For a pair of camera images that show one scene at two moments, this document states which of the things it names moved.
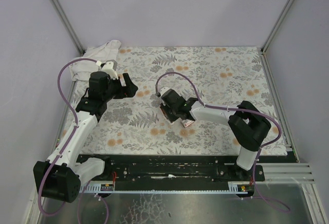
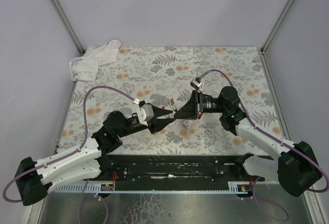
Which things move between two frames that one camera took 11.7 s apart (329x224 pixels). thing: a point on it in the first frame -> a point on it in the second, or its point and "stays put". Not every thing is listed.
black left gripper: x=123 y=86 -> x=151 y=123
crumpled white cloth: x=81 y=70 stays put
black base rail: x=172 y=173 stays put
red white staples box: x=187 y=122 stays put
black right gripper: x=167 y=109 -> x=198 y=105
